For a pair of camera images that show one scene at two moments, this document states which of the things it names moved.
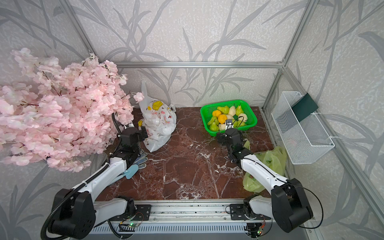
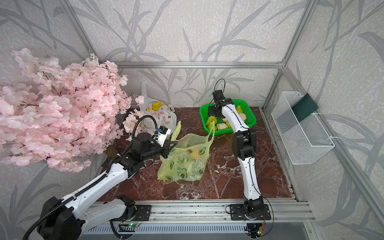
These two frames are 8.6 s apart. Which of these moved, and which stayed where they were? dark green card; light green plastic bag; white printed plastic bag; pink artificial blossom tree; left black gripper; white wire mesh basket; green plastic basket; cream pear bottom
Moved: left black gripper; light green plastic bag
Stayed: pink artificial blossom tree; white printed plastic bag; dark green card; green plastic basket; cream pear bottom; white wire mesh basket
